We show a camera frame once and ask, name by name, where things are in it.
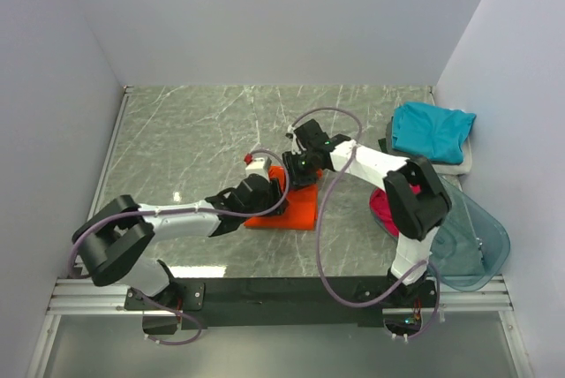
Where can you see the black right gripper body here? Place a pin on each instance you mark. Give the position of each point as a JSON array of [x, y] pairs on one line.
[[312, 153]]

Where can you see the grey folded t shirt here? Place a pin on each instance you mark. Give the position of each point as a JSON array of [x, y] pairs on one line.
[[388, 137]]

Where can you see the teal grey t shirt in bin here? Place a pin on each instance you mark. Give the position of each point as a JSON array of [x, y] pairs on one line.
[[455, 249]]

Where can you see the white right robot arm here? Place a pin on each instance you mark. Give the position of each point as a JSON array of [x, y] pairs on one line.
[[417, 200]]

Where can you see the dark green folded t shirt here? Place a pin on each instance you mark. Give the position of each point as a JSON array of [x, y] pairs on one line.
[[384, 146]]

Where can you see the orange t shirt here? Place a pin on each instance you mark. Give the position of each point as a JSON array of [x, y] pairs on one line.
[[301, 213]]

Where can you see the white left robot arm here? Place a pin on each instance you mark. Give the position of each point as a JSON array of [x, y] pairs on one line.
[[112, 243]]

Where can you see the aluminium frame rail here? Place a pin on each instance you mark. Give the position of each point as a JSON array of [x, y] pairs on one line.
[[81, 297]]

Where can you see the white folded t shirt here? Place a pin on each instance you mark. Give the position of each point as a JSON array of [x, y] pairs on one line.
[[456, 169]]

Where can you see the magenta t shirt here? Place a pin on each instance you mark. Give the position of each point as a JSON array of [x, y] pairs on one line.
[[379, 206]]

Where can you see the black base crossbar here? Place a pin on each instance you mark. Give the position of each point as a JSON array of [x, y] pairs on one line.
[[225, 302]]

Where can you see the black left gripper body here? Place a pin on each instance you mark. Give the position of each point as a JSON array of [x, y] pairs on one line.
[[263, 207]]

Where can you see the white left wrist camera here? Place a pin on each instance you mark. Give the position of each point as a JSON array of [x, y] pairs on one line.
[[257, 165]]

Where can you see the blue transparent plastic bin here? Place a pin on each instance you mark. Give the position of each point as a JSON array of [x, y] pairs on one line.
[[491, 235]]

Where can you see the teal folded t shirt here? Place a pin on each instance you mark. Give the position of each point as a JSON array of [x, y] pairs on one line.
[[431, 131]]

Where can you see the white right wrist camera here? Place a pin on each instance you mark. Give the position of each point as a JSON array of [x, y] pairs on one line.
[[290, 134]]

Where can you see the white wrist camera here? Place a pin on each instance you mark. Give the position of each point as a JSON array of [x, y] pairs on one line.
[[290, 134], [257, 165]]

